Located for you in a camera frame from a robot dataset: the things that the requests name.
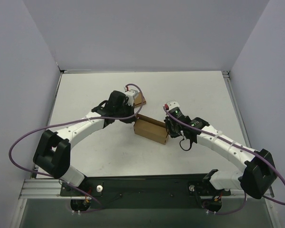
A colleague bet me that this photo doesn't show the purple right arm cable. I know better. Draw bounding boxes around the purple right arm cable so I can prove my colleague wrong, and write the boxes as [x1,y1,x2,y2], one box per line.
[162,105,285,214]

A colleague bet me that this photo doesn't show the small folded cardboard box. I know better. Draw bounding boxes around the small folded cardboard box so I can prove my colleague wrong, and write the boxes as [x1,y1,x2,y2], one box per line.
[134,92,146,107]

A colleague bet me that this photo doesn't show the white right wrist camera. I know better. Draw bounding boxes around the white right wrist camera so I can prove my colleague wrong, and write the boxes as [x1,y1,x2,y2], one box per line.
[163,100,180,112]

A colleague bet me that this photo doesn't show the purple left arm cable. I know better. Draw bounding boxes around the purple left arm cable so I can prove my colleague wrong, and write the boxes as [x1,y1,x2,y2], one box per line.
[9,83,143,213]

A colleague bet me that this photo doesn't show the large cardboard box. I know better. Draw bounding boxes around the large cardboard box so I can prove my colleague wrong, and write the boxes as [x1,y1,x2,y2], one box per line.
[133,114,169,145]

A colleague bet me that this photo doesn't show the aluminium frame rail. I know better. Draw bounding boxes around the aluminium frame rail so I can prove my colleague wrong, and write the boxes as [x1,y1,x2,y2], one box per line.
[19,179,61,199]

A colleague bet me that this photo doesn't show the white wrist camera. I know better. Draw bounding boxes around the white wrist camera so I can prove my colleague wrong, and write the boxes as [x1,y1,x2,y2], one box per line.
[124,86,139,106]
[163,100,180,112]

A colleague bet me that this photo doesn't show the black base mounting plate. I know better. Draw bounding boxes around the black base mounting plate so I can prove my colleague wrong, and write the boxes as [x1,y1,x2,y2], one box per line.
[60,173,231,212]

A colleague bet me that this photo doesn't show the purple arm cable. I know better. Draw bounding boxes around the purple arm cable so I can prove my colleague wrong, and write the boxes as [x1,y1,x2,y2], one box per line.
[9,83,143,213]
[162,105,285,214]

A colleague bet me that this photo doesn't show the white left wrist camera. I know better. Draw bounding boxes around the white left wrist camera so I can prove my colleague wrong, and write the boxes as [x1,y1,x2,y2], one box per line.
[124,86,139,106]

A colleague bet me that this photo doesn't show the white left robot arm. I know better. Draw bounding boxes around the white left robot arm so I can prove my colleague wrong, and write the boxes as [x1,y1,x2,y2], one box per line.
[33,90,139,196]

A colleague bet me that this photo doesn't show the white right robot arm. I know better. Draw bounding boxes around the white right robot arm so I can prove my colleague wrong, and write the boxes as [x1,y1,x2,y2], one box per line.
[164,105,276,199]

